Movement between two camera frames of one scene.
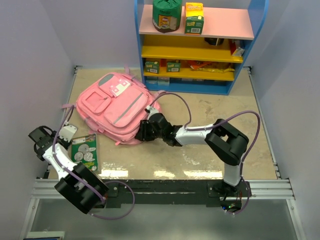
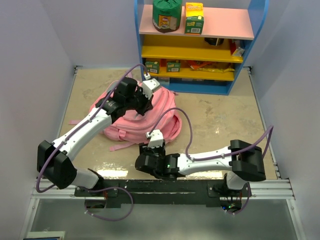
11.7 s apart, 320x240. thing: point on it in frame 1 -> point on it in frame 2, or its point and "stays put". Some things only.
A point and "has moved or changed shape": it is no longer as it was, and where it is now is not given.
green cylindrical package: x=166 y=14 stays put
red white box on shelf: x=235 y=51 stays put
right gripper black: x=143 y=134 -> x=145 y=150
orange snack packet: x=195 y=64 stays put
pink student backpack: x=113 y=105 has moved or changed shape
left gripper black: x=66 y=144 -> x=148 y=104
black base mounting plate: x=174 y=191 stays put
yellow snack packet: x=220 y=70 stays put
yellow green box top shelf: x=194 y=18 stays put
